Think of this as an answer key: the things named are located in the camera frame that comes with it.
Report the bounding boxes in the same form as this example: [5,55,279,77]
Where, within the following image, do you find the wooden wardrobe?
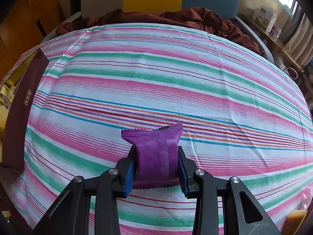
[1,0,64,79]

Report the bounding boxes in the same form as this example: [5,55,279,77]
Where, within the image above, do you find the white box on sill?
[252,6,277,32]

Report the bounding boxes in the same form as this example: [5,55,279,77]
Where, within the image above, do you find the purple snack packet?
[121,123,183,189]

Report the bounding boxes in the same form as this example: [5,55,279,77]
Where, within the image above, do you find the gold tin box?
[1,49,49,170]

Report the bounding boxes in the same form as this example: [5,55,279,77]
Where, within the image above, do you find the yellow sponge cake near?
[281,210,307,235]

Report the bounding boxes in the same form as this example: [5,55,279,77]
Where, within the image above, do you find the maroon blanket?
[56,7,261,55]

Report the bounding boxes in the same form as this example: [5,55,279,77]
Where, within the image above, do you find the wooden window ledge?
[239,14,305,80]

